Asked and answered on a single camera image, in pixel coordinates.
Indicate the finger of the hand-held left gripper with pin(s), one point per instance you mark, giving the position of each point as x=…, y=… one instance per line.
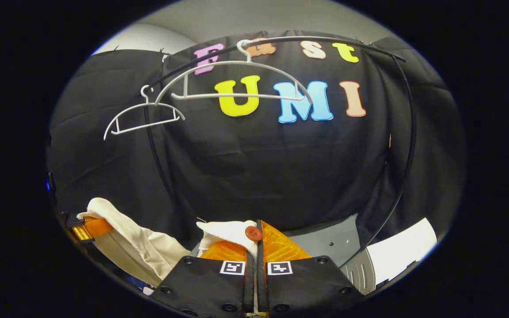
x=97, y=227

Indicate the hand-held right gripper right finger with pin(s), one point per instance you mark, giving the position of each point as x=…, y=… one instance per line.
x=307, y=282

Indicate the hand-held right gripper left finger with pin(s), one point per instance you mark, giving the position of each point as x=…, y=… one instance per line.
x=206, y=282

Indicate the cream button shirt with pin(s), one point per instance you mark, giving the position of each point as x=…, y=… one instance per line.
x=139, y=247

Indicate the white plastic hanger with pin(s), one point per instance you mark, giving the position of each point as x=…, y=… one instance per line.
x=153, y=104
x=237, y=62

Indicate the black clothes rack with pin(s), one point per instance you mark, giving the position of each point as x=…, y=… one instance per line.
x=413, y=132

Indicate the grey ribbed plate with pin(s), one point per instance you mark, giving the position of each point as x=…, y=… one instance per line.
x=360, y=274

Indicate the white box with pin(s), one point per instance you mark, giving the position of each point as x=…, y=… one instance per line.
x=400, y=254

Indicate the black backdrop cloth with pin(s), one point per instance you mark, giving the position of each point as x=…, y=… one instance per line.
x=259, y=168

